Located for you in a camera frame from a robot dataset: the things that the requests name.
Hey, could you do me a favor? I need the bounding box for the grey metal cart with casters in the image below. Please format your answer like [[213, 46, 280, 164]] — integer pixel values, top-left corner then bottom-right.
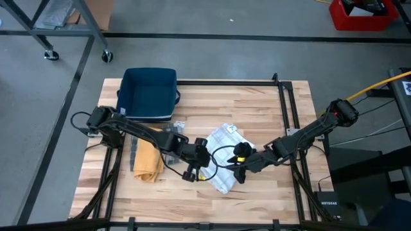
[[0, 0, 114, 64]]

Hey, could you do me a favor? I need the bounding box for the black Netgear network switch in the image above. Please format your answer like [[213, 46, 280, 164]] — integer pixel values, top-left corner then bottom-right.
[[313, 191, 343, 221]]

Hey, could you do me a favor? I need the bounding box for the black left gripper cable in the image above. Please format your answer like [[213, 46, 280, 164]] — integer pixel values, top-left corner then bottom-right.
[[159, 146, 220, 182]]

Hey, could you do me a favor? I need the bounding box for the grey foil sheet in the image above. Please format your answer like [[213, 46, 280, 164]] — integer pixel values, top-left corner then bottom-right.
[[34, 0, 76, 30]]

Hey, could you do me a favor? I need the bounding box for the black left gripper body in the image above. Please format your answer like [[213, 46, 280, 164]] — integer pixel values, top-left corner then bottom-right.
[[179, 141, 213, 171]]

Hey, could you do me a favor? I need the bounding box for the yellow knit towel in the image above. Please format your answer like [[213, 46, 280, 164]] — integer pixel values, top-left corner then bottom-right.
[[133, 126, 165, 184]]

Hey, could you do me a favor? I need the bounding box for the dark blue chair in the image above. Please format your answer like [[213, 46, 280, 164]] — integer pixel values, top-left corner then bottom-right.
[[369, 198, 411, 231]]

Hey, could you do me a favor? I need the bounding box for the black aluminium table frame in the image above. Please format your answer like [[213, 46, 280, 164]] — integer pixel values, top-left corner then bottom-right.
[[69, 73, 337, 231]]

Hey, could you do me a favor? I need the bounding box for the grey checked towel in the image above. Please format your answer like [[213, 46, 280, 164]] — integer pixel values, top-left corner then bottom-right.
[[129, 121, 186, 173]]

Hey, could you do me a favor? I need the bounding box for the red plastic bin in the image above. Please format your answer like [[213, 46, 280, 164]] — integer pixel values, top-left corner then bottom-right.
[[328, 0, 399, 32]]

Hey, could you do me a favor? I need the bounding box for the dark blue fabric bin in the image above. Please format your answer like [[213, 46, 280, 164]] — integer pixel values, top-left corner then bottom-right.
[[114, 67, 181, 123]]

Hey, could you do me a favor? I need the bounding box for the yellow cable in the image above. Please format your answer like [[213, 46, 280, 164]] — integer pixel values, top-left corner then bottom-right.
[[345, 71, 411, 102]]

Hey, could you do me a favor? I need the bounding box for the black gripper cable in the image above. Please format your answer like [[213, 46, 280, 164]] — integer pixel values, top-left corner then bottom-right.
[[159, 146, 220, 182], [211, 144, 240, 169]]

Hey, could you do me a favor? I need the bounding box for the black tool in bin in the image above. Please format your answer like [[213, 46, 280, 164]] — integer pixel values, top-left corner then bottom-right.
[[340, 0, 388, 16]]

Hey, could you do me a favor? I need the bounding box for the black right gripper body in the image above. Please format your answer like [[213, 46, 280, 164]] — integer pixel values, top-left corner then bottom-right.
[[237, 150, 274, 175]]

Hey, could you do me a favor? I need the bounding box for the brown cardboard box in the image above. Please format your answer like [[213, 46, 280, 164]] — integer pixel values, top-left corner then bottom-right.
[[75, 0, 115, 31]]

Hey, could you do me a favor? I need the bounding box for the white towel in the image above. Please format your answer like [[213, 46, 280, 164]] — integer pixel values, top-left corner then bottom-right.
[[201, 123, 258, 195]]

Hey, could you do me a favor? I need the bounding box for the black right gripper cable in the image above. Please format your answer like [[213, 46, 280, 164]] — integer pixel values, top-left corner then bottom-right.
[[211, 144, 240, 169]]

